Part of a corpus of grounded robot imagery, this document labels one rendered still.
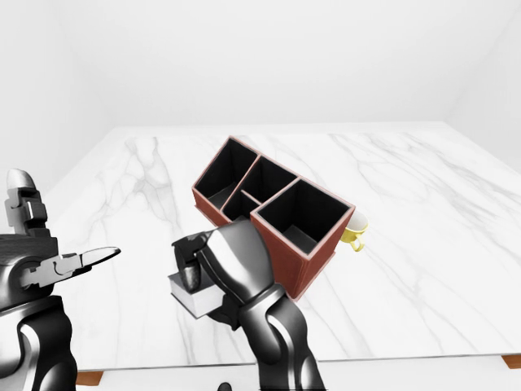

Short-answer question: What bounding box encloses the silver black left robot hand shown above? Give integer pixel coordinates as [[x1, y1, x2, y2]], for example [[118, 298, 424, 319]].
[[0, 168, 122, 314]]

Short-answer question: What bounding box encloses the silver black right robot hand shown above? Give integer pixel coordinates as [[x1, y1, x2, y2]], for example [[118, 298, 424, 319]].
[[171, 217, 285, 332]]

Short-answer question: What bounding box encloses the grey book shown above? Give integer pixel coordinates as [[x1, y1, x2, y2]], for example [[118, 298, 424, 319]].
[[167, 272, 225, 319]]

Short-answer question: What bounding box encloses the red-brown desk caddy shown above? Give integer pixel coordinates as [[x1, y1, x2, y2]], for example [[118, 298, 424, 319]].
[[190, 134, 357, 301]]

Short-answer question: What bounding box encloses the yellow mug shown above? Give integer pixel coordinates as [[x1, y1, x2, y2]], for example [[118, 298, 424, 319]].
[[339, 212, 370, 253]]

